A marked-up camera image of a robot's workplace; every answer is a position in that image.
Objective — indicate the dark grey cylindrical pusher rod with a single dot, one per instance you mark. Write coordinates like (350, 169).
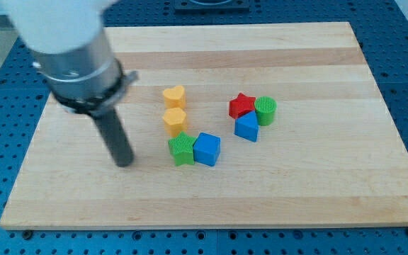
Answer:
(113, 134)

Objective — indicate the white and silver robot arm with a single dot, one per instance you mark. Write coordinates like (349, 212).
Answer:
(70, 47)

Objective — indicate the green star block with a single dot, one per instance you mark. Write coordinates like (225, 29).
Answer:
(181, 148)

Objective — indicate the blue cube block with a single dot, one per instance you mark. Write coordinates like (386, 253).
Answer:
(206, 149)

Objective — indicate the red star block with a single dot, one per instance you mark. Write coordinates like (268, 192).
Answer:
(241, 105)

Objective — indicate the yellow hexagon block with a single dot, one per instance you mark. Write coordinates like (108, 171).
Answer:
(175, 121)

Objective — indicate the yellow heart block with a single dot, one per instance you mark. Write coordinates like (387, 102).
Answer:
(174, 97)

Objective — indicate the blue triangle block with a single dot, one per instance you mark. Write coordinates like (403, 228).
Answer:
(247, 126)

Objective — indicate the green cylinder block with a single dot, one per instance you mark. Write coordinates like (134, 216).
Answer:
(265, 108)

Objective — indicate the wooden board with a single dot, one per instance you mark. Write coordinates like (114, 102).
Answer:
(331, 158)

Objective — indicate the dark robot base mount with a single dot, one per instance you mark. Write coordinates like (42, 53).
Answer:
(210, 5)

